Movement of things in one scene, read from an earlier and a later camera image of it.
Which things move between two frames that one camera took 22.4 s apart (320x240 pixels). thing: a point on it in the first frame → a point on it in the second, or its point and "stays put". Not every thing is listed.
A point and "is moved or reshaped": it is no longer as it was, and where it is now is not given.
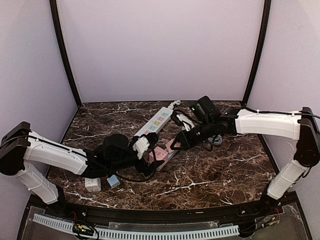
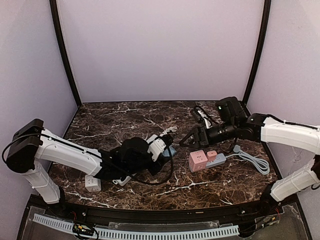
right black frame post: x=266 y=12 stays put
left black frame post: x=55 y=16 stays put
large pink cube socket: x=160 y=154 is moved or reshaped
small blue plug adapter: x=113 y=181 is moved or reshaped
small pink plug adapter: x=168 y=146 is moved or reshaped
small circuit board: x=82 y=229 stays put
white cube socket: x=92 y=184 stays put
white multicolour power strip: x=155 y=122 → x=122 y=180
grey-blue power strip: x=169 y=156 is moved or reshaped
